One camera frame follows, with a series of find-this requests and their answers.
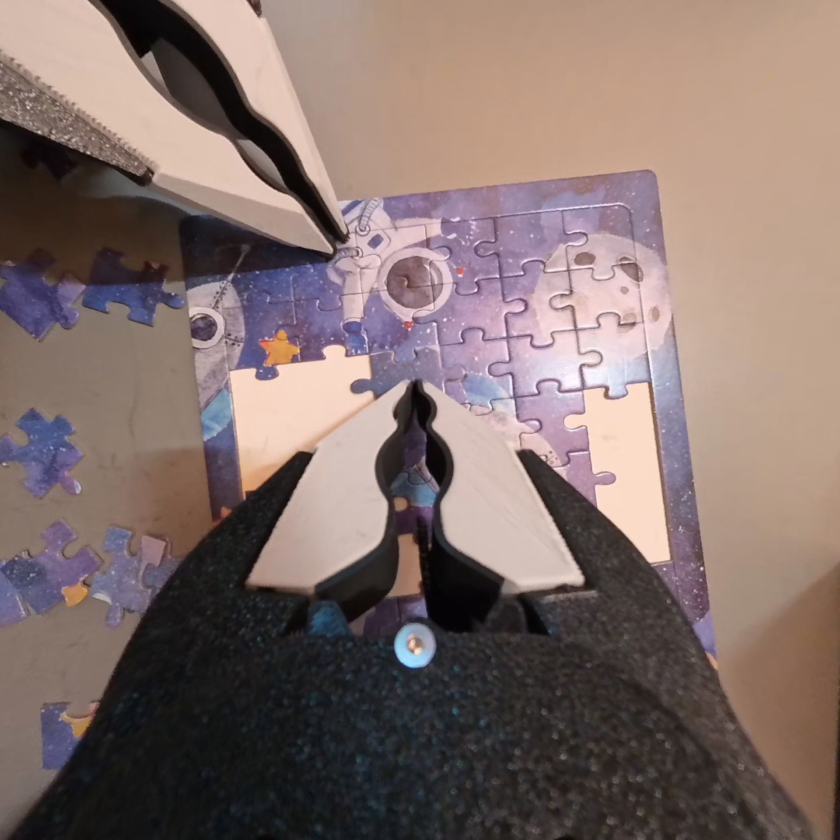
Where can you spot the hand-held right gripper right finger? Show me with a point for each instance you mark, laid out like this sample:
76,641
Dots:
505,518

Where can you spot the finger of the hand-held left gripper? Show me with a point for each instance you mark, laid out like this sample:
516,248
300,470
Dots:
79,59
262,65

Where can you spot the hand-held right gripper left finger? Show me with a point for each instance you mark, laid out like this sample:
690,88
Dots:
321,518

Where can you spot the space puzzle board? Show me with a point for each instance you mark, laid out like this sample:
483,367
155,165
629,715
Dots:
525,229

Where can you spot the puzzle pieces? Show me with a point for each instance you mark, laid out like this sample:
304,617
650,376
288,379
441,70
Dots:
39,453

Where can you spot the grey desk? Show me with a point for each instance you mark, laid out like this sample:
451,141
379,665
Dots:
590,79

